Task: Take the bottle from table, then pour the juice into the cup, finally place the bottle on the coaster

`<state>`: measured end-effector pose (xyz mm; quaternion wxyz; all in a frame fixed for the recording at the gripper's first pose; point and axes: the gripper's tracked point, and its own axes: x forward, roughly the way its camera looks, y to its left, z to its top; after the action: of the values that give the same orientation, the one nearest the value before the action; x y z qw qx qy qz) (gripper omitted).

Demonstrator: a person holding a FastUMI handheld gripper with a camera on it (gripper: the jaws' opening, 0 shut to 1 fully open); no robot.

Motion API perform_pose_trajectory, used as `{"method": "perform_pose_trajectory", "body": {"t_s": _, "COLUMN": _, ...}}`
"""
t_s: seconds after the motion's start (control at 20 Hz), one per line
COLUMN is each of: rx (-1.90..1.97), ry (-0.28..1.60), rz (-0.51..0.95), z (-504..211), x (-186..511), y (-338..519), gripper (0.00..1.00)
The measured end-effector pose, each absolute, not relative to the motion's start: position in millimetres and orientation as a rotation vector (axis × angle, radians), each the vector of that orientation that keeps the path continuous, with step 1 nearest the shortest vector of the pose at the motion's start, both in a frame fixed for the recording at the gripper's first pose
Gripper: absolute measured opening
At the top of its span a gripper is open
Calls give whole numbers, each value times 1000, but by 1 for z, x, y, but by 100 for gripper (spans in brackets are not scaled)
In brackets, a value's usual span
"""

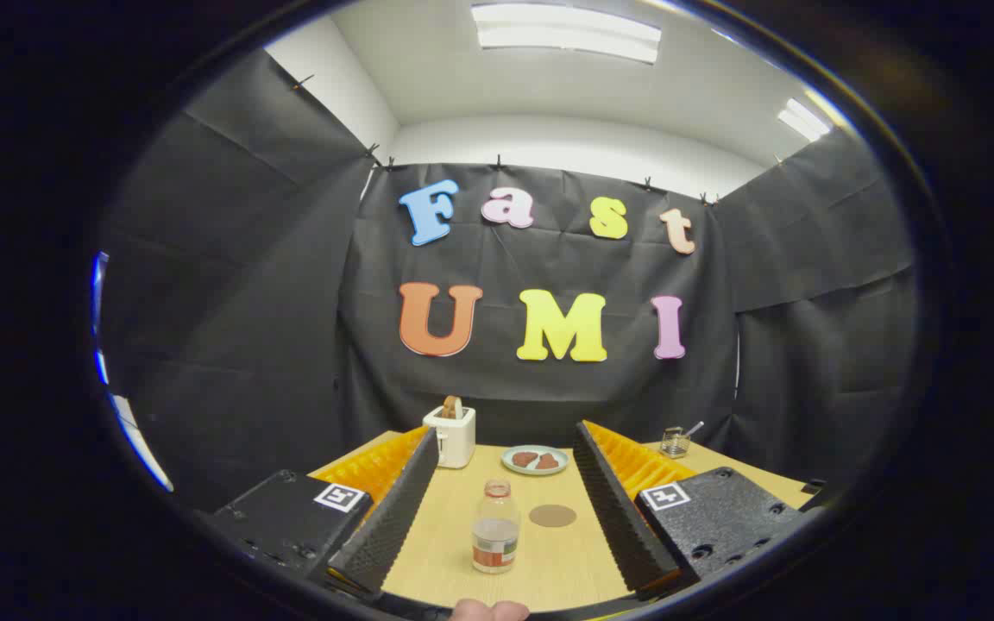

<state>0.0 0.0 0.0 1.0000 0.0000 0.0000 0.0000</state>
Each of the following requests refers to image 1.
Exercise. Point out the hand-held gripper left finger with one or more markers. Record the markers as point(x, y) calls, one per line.
point(393, 517)

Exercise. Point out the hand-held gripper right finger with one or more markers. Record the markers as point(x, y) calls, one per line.
point(618, 517)

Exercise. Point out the round brown coaster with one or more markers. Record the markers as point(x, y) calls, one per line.
point(552, 516)

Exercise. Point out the clear plastic juice bottle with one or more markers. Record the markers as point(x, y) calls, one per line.
point(495, 535)

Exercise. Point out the wooden table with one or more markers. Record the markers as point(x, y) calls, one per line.
point(445, 561)

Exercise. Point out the brown meat piece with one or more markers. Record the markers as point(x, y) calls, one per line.
point(524, 459)
point(548, 462)

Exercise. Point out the small ribbed glass holder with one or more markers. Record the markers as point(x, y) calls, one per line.
point(675, 444)

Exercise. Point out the round pale green plate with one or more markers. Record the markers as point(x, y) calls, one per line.
point(535, 471)

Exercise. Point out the white toaster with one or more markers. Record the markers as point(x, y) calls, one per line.
point(454, 442)

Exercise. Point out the brown toast slice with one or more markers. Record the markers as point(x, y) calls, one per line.
point(452, 407)

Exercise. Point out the black tape strip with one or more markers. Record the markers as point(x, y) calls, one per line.
point(813, 487)

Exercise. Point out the black backdrop cloth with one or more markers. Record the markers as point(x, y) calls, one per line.
point(290, 345)

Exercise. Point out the small ceiling light panel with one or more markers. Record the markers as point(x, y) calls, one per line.
point(803, 119)

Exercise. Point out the large ceiling light panel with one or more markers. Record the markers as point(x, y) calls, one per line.
point(566, 33)

